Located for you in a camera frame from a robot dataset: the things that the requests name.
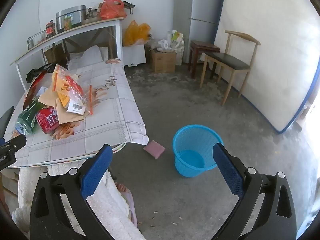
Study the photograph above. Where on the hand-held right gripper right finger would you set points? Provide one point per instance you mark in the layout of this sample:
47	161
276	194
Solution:
228	170

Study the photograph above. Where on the orange clear snack bag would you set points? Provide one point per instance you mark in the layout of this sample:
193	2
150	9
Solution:
70	85

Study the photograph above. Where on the glass bowl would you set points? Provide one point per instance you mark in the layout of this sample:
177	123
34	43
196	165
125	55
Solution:
33	38

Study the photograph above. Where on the small brown cardboard box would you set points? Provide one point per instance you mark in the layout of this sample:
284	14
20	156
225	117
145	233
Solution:
53	53

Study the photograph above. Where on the green white bag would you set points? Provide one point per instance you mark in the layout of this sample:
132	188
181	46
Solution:
176	37

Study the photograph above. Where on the black cloth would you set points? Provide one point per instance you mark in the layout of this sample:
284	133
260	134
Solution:
37	71

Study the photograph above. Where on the white mattress blue edge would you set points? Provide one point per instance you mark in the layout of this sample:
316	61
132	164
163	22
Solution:
270	55

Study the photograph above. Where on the blue plastic basket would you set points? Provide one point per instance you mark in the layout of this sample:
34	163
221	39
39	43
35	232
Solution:
190	140

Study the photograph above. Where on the orange plastic bag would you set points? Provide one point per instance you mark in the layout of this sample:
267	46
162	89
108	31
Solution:
111	8

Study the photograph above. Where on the white sack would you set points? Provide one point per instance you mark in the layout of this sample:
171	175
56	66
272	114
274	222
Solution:
181	52

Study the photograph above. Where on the floral tablecloth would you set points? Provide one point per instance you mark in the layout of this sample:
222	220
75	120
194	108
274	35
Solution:
112	110

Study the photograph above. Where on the metal pan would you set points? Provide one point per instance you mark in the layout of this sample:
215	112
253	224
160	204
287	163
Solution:
91	18

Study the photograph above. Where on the grey fridge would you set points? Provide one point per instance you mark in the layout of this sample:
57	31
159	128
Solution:
200	12

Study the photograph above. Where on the white plastic bag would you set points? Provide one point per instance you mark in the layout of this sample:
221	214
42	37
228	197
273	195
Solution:
165	44

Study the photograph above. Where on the dark sauce jar red label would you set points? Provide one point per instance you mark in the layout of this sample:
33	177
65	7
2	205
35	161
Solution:
50	28

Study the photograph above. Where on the dark brown stool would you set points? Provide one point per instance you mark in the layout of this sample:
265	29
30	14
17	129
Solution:
202	46

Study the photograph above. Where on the pink slipper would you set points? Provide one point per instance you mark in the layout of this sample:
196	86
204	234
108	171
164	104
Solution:
131	202

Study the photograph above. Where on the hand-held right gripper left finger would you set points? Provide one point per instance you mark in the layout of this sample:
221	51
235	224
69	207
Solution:
96	170

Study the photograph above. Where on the white foam box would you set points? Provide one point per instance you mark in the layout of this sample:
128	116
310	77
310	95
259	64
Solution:
133	55

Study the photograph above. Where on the red snack bag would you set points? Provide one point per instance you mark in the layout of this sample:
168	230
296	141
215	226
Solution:
33	87

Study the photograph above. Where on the yellow plastic bag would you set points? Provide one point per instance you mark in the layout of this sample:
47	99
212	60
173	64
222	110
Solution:
136	32

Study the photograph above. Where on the red drink can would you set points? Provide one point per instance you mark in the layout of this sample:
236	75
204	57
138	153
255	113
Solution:
47	121

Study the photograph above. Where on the white desk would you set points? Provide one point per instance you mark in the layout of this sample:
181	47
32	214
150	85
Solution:
82	28

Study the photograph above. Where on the brown paper bag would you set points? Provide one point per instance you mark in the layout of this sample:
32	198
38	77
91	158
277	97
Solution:
72	117

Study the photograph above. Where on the green plastic bottle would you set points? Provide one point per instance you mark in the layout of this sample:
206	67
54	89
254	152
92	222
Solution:
27	118

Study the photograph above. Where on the stainless steel pot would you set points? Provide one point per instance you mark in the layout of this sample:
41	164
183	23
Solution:
75	12

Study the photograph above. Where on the white fluffy blanket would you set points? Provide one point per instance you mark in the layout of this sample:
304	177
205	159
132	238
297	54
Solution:
110	205

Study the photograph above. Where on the white pillow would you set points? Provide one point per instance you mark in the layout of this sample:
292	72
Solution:
85	57

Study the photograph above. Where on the black frying pan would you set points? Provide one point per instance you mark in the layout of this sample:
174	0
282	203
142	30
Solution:
129	6

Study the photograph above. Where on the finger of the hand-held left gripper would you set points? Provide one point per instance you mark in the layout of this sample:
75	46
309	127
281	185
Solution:
16	142

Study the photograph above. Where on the pink sponge pad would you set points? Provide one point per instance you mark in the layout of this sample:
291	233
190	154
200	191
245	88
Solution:
153	149

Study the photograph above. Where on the green lid food jar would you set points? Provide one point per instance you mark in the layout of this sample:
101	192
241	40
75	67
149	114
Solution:
67	22

